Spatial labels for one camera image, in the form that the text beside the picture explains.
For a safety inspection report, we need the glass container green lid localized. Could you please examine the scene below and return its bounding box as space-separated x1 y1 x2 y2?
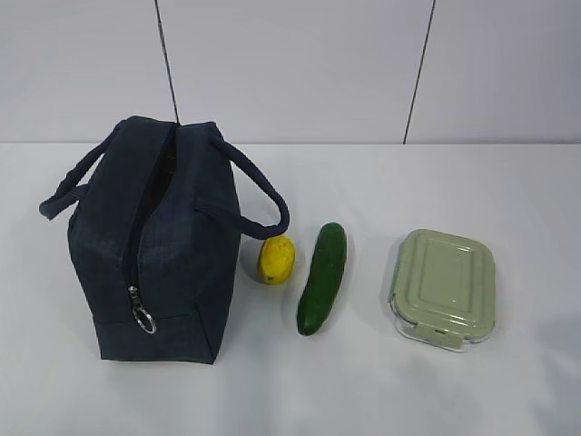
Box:
389 229 497 352

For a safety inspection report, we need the yellow lemon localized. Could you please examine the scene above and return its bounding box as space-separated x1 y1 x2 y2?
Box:
258 235 296 285

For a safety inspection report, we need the navy blue lunch bag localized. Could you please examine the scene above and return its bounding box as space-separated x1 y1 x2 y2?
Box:
39 116 290 364

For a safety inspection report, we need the green cucumber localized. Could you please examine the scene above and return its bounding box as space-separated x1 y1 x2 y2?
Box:
296 223 348 336

